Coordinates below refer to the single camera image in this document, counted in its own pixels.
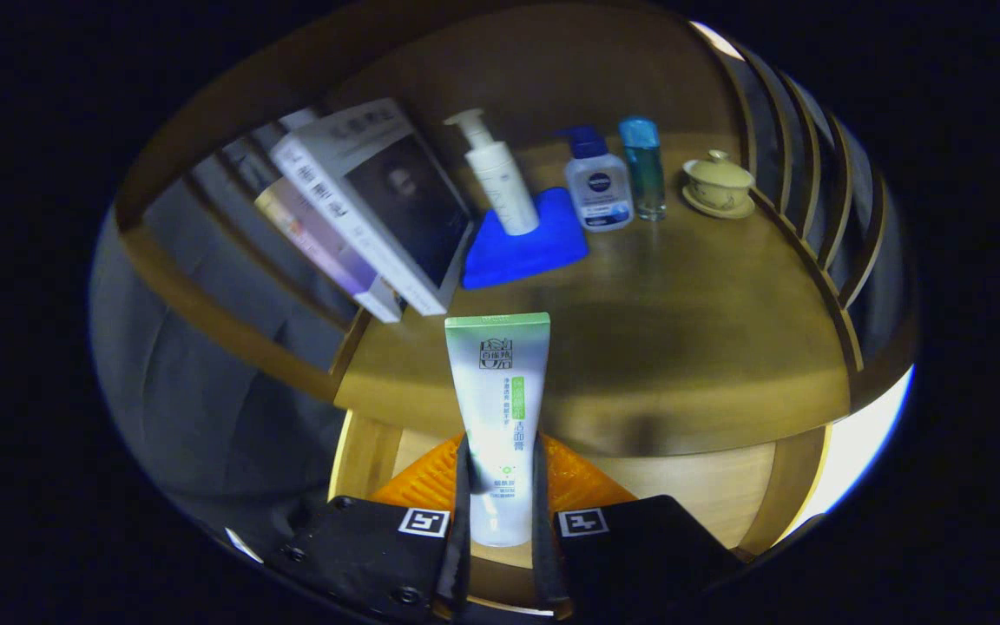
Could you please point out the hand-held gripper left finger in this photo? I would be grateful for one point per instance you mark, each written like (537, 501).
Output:
(460, 555)

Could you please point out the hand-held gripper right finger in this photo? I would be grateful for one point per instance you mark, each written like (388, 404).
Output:
(543, 555)

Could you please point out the wooden drawer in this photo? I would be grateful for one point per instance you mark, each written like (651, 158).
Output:
(691, 495)

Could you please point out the white green cleanser tube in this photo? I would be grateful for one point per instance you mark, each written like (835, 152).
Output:
(500, 391)

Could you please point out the wooden countertop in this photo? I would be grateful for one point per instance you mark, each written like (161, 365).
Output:
(682, 330)

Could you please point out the wooden cabinet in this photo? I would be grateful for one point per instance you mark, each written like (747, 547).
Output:
(552, 69)

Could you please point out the blue folded cloth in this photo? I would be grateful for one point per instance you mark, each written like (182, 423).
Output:
(517, 256)

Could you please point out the purple book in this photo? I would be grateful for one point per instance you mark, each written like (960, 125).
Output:
(318, 239)

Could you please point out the white bottle with blue pump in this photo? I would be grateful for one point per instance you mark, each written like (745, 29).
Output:
(600, 187)

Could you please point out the thick white book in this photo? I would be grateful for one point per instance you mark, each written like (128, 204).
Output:
(335, 187)

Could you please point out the teal bottle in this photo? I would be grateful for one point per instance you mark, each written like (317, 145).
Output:
(643, 169)

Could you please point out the beige lidded teacup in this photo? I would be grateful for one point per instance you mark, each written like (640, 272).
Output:
(717, 184)

